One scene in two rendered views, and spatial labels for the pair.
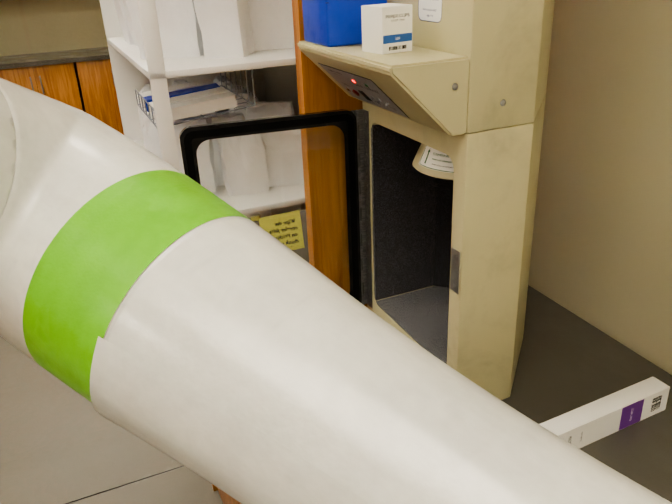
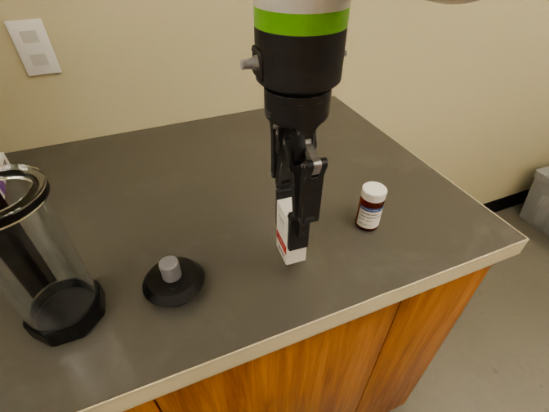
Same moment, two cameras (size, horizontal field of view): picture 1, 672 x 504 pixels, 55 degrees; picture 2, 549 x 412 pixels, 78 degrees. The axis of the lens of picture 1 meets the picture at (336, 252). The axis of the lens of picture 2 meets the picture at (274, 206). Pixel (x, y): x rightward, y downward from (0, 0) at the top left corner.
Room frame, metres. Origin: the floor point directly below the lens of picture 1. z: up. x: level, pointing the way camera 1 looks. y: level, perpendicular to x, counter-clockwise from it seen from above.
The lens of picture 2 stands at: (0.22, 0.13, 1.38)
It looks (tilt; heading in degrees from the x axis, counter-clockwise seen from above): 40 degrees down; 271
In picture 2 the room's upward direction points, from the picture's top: straight up
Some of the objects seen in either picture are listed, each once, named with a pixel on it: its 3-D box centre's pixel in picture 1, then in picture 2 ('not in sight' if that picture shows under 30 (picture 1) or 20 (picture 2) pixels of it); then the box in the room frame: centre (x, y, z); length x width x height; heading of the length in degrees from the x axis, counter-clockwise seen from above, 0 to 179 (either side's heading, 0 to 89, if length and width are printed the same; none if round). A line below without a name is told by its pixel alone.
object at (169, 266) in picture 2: not in sight; (172, 276); (0.38, -0.19, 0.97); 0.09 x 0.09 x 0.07
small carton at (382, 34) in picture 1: (386, 28); not in sight; (0.93, -0.08, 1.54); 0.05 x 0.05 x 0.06; 30
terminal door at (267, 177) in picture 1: (279, 227); not in sight; (1.08, 0.10, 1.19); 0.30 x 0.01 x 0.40; 106
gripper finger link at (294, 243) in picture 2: not in sight; (298, 230); (0.19, -0.22, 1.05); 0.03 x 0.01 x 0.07; 19
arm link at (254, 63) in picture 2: not in sight; (295, 56); (0.21, -0.24, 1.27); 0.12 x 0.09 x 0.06; 19
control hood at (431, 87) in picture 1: (373, 83); not in sight; (0.97, -0.07, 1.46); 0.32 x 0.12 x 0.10; 23
